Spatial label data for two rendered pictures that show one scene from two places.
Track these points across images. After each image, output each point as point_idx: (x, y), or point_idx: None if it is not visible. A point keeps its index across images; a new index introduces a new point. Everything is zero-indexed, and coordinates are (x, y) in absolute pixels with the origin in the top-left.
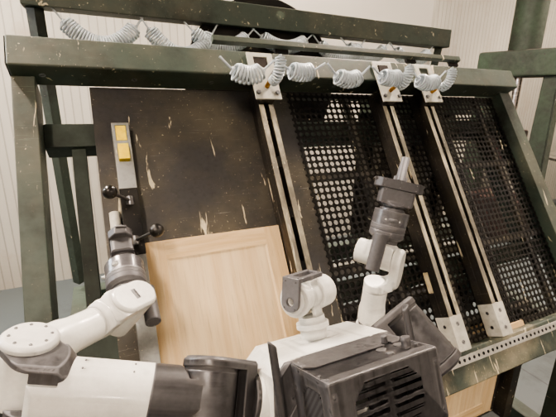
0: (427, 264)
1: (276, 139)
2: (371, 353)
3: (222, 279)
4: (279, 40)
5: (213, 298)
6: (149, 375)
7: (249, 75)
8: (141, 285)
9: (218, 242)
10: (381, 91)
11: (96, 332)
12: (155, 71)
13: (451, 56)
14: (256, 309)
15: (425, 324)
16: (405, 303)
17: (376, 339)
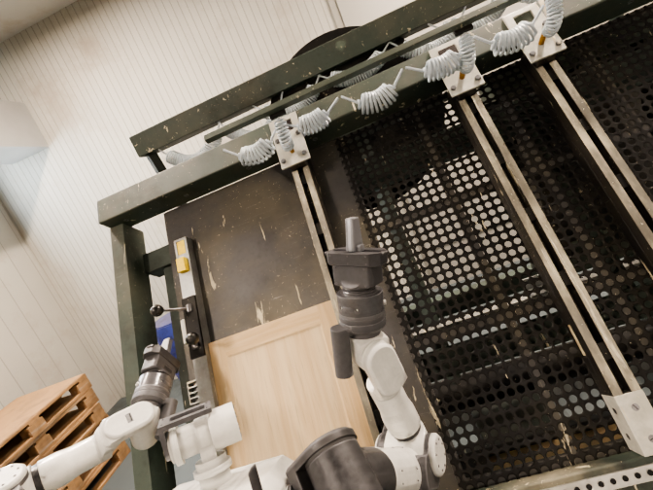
0: (566, 312)
1: (314, 203)
2: None
3: (278, 369)
4: (269, 105)
5: (270, 391)
6: None
7: (263, 151)
8: (139, 407)
9: (271, 331)
10: (447, 85)
11: (86, 459)
12: (193, 183)
13: None
14: (315, 399)
15: (335, 479)
16: (315, 443)
17: None
